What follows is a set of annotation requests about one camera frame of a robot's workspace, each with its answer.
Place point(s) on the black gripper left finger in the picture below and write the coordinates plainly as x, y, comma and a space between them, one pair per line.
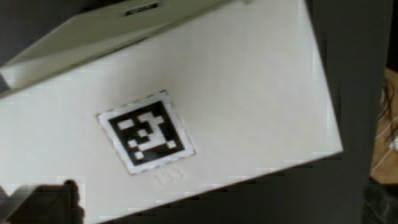
43, 204

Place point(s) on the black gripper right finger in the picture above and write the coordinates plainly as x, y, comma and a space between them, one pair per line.
379, 212

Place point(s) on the white cabinet top block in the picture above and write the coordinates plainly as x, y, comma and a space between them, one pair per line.
186, 114

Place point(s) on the white cabinet body box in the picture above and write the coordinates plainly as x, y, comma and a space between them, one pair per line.
114, 24

